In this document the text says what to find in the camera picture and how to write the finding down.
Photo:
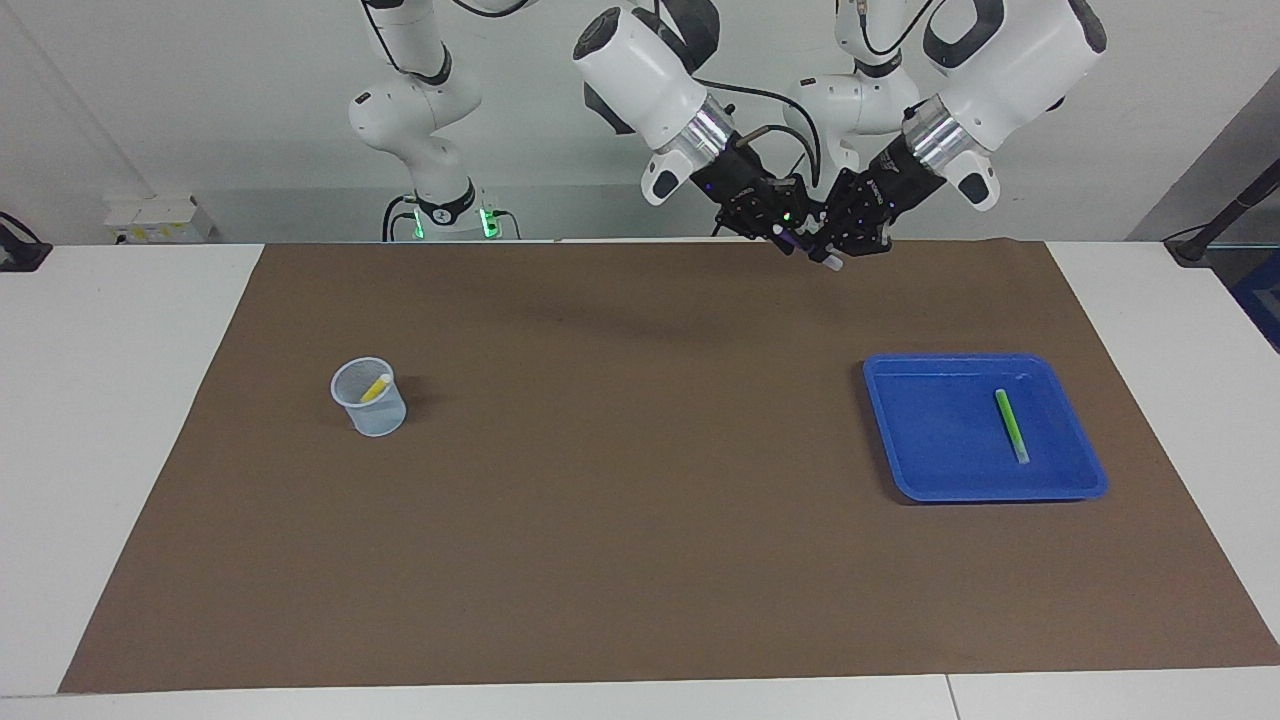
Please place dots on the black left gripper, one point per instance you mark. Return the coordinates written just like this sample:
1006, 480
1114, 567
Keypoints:
895, 180

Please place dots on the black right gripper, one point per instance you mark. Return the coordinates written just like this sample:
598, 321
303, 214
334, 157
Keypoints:
740, 180

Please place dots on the purple pen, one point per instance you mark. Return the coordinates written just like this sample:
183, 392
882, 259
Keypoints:
800, 243

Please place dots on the green pen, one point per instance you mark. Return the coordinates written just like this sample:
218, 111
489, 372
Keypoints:
1012, 426

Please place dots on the yellow pen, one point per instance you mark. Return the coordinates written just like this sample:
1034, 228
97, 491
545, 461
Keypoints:
376, 389

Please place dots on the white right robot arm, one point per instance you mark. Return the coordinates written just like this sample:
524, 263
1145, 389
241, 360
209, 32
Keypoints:
640, 70

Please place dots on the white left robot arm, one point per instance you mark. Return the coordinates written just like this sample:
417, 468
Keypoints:
1010, 60

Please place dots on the blue plastic tray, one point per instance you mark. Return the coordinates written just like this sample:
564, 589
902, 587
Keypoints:
940, 440

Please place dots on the brown table mat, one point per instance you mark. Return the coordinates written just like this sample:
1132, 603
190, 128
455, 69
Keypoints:
640, 500

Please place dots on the black pole stand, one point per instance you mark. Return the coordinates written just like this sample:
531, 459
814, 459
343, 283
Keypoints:
1215, 225

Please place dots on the blue box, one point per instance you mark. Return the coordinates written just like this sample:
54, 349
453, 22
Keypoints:
1262, 300

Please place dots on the translucent plastic cup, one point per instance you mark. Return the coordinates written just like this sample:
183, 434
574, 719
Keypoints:
375, 415

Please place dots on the white power strip box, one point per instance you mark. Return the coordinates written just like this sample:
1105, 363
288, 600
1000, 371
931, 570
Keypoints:
160, 220

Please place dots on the black clamp mount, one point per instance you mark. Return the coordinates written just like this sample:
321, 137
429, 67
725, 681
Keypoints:
20, 255

